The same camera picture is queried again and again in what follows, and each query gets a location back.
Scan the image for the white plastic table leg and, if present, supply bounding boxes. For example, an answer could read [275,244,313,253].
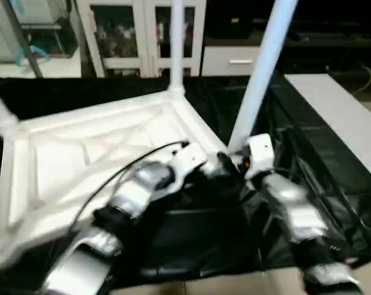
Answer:
[168,0,187,96]
[0,82,21,140]
[227,0,299,155]

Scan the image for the white plastic table top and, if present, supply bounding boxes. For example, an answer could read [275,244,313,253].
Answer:
[0,88,230,269]

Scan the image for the black plastic mat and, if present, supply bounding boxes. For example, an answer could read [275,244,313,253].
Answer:
[0,74,371,285]

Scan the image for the white drawer unit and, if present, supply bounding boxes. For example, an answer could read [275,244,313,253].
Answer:
[200,46,261,77]

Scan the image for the white side board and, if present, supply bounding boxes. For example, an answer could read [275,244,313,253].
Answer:
[284,74,371,186]

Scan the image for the white glass door cabinet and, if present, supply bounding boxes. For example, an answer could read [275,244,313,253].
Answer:
[75,0,208,78]

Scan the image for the teal small stool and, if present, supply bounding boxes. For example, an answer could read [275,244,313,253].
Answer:
[14,46,52,66]

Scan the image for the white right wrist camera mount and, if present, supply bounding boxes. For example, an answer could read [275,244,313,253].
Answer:
[241,133,276,181]

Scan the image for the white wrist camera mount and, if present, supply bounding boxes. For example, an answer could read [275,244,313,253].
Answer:
[167,143,209,180]
[241,133,276,181]

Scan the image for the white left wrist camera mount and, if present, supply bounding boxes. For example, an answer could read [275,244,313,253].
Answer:
[167,143,209,180]

